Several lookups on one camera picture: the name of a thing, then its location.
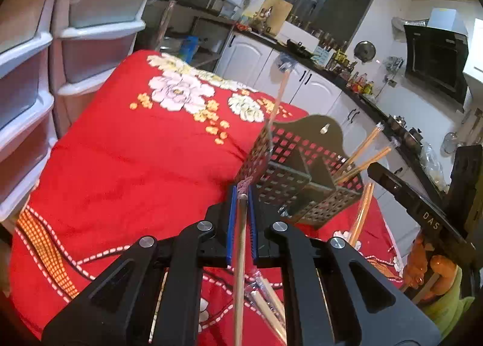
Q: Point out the blue container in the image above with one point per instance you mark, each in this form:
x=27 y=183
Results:
x=190 y=47

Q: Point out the wooden cutting board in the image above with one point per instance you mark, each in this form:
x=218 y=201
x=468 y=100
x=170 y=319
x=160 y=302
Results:
x=277 y=10

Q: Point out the white and blue knife holder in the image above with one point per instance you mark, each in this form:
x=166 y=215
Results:
x=322 y=55

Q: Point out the metal shelf table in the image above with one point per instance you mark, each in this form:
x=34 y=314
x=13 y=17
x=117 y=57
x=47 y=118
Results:
x=211 y=15

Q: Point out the steel pots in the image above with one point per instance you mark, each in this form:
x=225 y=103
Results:
x=411 y=134

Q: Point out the person's right hand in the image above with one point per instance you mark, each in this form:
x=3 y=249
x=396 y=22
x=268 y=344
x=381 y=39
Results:
x=419 y=259

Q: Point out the clear plastic bag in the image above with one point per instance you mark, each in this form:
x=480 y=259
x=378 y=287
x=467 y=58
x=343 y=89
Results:
x=434 y=168

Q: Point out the red floral tablecloth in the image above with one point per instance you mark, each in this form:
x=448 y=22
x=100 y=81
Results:
x=132 y=161

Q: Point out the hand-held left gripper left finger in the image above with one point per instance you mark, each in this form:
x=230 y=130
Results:
x=230 y=225

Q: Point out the white upper cabinet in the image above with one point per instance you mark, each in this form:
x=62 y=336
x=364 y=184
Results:
x=475 y=59

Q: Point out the black range hood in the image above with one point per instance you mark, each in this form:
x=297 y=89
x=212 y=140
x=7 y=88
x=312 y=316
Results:
x=434 y=59

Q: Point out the hanging steel pot lid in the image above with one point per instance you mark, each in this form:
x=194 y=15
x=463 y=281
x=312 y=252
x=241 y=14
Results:
x=365 y=51

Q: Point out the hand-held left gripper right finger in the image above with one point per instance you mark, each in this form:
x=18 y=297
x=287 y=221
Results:
x=253 y=225

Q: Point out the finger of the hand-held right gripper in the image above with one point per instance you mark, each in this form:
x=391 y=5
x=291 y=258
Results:
x=392 y=185

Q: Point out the black wok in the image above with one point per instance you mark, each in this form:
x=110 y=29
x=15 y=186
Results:
x=298 y=47

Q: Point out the hanging steel skimmer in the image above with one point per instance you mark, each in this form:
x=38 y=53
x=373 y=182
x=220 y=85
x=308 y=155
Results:
x=449 y=142

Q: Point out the cluster of condiment bottles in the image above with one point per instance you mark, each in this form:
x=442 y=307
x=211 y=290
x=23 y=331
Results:
x=362 y=85

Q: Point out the olive perforated utensil holder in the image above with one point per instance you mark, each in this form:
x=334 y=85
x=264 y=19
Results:
x=307 y=125

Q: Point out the white plastic drawer cabinet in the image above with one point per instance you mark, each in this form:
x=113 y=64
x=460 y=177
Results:
x=22 y=66
x=102 y=2

